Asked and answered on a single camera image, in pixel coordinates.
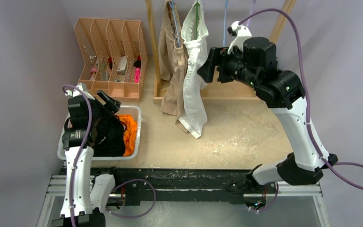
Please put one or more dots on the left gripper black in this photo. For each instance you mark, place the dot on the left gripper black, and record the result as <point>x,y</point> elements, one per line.
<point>111,107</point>

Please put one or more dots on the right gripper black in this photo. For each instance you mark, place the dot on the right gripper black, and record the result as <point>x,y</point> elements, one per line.
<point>219,57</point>

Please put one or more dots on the white plastic perforated basket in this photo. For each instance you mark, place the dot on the white plastic perforated basket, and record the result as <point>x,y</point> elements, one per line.
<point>133,110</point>

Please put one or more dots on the orange shorts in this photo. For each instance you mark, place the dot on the orange shorts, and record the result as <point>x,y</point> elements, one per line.
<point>129,134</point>

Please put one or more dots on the black shorts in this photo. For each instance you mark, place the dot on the black shorts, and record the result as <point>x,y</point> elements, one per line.
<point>107,136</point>

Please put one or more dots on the white shorts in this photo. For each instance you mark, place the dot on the white shorts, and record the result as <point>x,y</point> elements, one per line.
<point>194,116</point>

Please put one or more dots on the green hanger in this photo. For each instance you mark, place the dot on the green hanger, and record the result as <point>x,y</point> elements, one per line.
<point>196,19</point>

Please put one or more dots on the lilac plastic hanger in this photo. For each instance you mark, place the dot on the lilac plastic hanger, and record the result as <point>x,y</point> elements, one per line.
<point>252,9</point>

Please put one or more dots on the light blue hanger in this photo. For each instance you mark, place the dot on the light blue hanger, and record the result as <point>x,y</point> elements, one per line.
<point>224,22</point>

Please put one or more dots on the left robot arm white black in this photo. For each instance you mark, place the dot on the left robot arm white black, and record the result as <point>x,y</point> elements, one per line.
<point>85,198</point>

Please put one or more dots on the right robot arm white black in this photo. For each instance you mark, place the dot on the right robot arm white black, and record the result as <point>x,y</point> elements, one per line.
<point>255,65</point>

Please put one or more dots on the beige shorts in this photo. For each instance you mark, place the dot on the beige shorts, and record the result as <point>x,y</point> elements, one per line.
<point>173,66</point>

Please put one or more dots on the wooden clothes rack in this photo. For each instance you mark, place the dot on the wooden clothes rack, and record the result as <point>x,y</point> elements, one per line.
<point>216,91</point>

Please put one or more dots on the pink marker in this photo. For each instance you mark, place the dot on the pink marker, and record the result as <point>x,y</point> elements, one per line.
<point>137,75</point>

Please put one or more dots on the white small box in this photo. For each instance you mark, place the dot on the white small box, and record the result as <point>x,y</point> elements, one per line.
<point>122,65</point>

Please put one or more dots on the peach plastic file organizer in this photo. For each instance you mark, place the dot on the peach plastic file organizer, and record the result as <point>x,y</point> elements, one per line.
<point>102,42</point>

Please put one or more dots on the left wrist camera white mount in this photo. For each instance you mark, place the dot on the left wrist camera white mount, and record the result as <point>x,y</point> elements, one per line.
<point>77,90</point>

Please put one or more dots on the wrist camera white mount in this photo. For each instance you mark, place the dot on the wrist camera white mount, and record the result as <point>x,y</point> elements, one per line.
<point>240,33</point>
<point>77,90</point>

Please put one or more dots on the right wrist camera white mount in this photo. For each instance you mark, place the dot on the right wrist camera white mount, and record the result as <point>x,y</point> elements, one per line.
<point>240,33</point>

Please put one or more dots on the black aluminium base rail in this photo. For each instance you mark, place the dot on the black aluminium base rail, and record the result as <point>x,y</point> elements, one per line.
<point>197,185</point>

